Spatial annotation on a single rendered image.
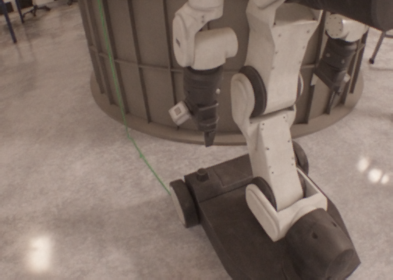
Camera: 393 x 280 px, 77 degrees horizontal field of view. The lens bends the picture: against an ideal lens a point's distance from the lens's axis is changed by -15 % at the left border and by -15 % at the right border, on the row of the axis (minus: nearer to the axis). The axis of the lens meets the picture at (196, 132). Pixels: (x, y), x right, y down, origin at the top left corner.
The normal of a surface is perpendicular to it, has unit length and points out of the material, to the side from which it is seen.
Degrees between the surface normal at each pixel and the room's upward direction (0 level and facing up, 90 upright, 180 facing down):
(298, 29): 100
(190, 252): 0
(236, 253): 0
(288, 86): 86
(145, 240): 0
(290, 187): 46
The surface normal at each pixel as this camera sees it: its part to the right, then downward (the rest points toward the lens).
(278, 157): 0.30, 0.09
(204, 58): 0.39, 0.70
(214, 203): -0.06, -0.78
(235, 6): -0.06, 0.62
